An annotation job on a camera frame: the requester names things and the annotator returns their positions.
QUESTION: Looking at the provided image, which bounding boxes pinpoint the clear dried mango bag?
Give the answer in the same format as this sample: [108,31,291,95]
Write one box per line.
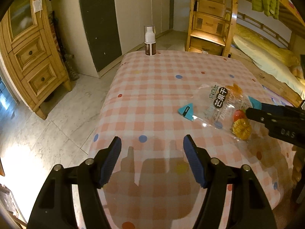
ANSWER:
[191,83,262,141]

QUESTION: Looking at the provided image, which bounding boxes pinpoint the yellow blanket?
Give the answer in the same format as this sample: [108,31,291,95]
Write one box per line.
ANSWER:
[235,24,300,67]

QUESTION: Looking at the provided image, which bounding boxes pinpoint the wooden bunk bed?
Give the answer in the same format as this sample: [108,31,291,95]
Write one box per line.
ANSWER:
[230,0,305,108]

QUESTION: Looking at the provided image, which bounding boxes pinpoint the teal triangular wrapper piece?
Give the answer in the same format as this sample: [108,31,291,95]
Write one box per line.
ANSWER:
[178,103,194,121]

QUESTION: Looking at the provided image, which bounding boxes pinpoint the pink checkered cushion table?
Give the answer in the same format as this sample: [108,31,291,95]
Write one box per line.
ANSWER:
[89,51,294,228]

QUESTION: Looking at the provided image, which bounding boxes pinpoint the wooden stair drawers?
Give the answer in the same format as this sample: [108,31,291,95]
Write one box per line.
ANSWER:
[185,0,238,57]

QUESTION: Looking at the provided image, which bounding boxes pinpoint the spray bottle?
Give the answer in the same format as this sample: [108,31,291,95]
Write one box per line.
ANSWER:
[144,26,156,56]

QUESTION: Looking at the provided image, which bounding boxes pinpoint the wooden cabinet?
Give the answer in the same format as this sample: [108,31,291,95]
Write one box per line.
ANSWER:
[1,0,72,119]

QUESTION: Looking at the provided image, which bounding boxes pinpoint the white wardrobe with holes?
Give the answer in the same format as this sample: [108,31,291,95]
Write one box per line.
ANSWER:
[79,0,174,77]

